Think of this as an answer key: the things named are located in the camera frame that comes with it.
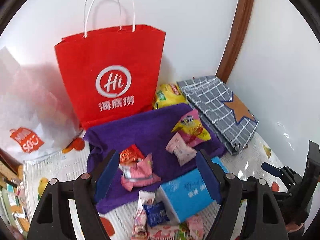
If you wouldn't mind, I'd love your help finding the pink white slim packet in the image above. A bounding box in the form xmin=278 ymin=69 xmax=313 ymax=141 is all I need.
xmin=131 ymin=190 xmax=156 ymax=239

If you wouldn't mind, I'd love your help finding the pale pink snack packet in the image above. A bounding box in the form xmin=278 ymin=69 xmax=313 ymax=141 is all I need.
xmin=165 ymin=133 xmax=197 ymax=166

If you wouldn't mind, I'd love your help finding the dark blue snack packet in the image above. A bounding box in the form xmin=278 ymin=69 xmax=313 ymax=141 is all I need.
xmin=143 ymin=202 xmax=170 ymax=227

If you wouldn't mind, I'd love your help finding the grey checked fabric pouch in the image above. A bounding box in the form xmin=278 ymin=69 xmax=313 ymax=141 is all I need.
xmin=177 ymin=76 xmax=259 ymax=155

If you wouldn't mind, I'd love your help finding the red snack packet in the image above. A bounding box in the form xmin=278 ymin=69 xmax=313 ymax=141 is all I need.
xmin=119 ymin=144 xmax=145 ymax=165

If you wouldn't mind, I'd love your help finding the pink silver candy packet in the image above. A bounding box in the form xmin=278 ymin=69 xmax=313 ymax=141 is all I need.
xmin=119 ymin=153 xmax=161 ymax=191

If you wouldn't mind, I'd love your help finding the pink peach snack packet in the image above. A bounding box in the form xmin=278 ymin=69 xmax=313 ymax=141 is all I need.
xmin=186 ymin=215 xmax=204 ymax=240

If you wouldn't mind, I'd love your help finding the purple towel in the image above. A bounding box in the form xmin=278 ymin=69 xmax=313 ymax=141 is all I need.
xmin=84 ymin=103 xmax=226 ymax=213

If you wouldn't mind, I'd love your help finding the blue tissue pack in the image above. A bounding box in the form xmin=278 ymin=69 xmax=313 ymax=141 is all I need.
xmin=155 ymin=169 xmax=214 ymax=224

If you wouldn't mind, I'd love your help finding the brown wooden door frame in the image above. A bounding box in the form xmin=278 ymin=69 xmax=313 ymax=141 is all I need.
xmin=216 ymin=0 xmax=254 ymax=83

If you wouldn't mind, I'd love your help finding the red paper bag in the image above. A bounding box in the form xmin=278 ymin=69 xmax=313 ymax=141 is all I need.
xmin=54 ymin=0 xmax=167 ymax=131

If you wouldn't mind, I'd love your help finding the yellow snack bag at back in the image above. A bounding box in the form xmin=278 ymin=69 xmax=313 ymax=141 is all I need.
xmin=153 ymin=83 xmax=187 ymax=109

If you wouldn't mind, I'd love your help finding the strawberry print snack packet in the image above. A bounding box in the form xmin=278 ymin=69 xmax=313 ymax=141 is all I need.
xmin=147 ymin=225 xmax=179 ymax=240

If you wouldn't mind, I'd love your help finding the pink yellow snack packet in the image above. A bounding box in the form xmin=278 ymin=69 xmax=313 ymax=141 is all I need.
xmin=171 ymin=109 xmax=211 ymax=148

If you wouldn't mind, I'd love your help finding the green snack packet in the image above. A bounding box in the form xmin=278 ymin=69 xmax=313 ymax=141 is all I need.
xmin=176 ymin=222 xmax=193 ymax=240

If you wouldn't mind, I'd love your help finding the white plastic shopping bag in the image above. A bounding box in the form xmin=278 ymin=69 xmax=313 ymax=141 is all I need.
xmin=1 ymin=48 xmax=81 ymax=163

